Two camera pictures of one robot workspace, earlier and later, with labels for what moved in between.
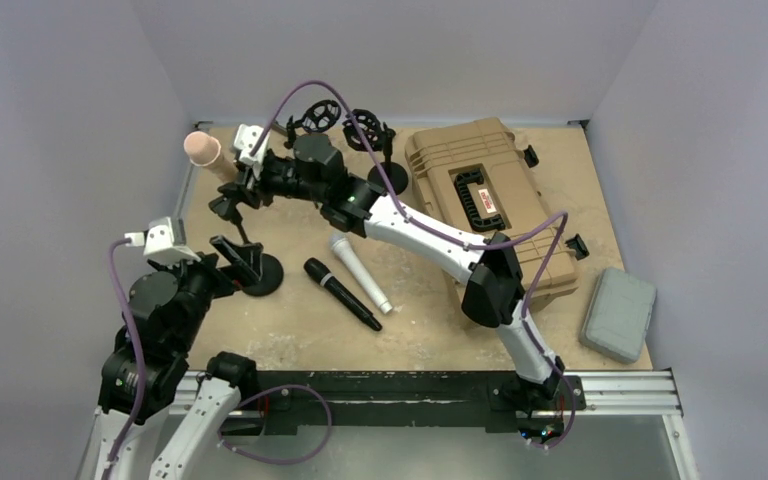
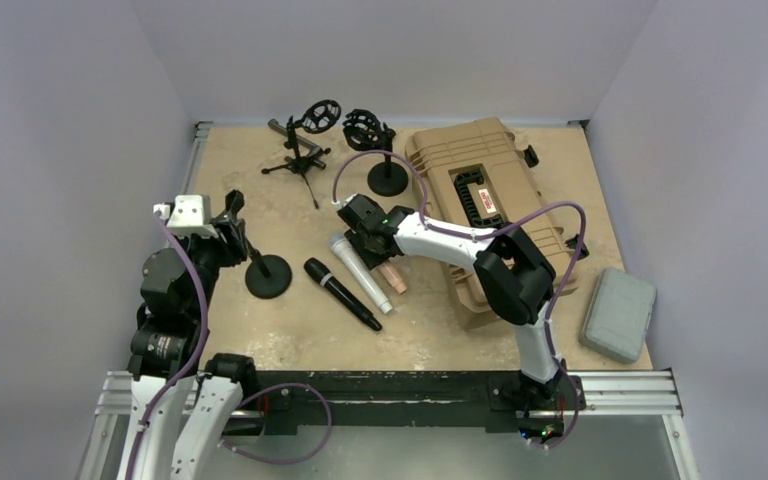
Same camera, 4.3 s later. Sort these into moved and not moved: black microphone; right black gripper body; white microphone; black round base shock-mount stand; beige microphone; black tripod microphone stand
Moved: beige microphone; right black gripper body
Not moved: black round base shock-mount stand; white microphone; black microphone; black tripod microphone stand
